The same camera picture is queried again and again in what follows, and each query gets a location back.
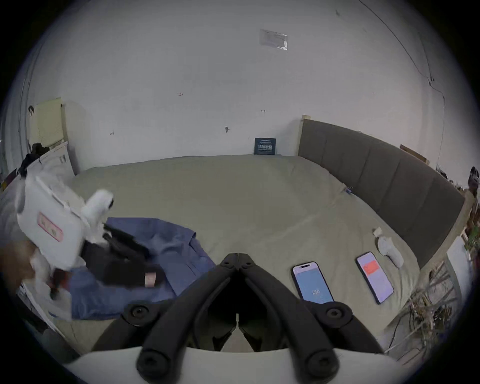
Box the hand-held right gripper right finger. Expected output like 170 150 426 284
239 253 385 382

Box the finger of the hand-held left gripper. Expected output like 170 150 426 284
104 224 151 260
100 258 166 289

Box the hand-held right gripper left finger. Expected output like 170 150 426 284
92 253 240 380

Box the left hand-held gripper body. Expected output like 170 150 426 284
16 175 115 320

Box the blue shirt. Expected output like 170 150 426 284
69 217 217 322

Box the person's left hand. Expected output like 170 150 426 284
0 242 40 291

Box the phone with blue screen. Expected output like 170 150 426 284
292 261 335 305

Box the phone with red-marked screen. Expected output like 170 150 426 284
355 251 395 305

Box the pale cabinet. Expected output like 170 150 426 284
22 97 93 178

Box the white sock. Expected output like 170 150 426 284
377 236 405 269

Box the bed with beige sheet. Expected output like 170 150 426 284
49 154 421 358

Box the dry potted plant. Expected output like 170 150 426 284
386 259 463 361

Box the dark card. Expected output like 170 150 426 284
254 137 277 155

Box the grey padded headboard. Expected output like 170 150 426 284
298 116 466 269

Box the clear plastic wall sheet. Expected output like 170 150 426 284
260 29 289 51

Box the thin black wall cable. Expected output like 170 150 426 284
356 0 447 158

